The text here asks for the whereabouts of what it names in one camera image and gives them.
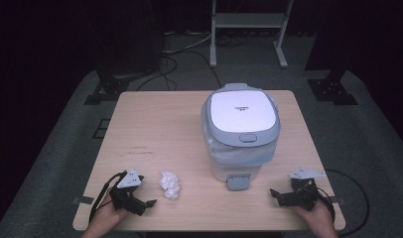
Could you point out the white metal stand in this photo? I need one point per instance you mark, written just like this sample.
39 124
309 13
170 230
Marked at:
247 20

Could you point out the person's left hand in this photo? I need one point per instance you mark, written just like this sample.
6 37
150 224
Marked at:
107 214

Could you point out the dark floor outlet plate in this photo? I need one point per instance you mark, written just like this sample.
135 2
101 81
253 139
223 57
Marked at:
101 129

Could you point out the translucent plastic bin liner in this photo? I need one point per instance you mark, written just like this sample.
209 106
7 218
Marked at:
237 153

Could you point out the person's right hand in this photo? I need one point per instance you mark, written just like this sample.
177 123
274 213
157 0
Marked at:
317 216

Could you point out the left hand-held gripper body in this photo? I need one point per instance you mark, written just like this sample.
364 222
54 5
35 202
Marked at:
127 195

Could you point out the black stand base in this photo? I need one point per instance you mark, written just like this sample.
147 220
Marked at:
105 91
332 89

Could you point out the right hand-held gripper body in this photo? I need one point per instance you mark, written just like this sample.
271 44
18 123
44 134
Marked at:
302 195

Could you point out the white paper ball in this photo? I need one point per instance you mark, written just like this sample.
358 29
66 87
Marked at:
170 185

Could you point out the grey white pedal trash bin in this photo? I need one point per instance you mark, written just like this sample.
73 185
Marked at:
243 112

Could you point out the grey tape strip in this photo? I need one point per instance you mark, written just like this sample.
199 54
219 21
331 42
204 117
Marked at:
83 200
338 200

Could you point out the dark box on floor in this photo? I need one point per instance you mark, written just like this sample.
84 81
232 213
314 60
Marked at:
130 36

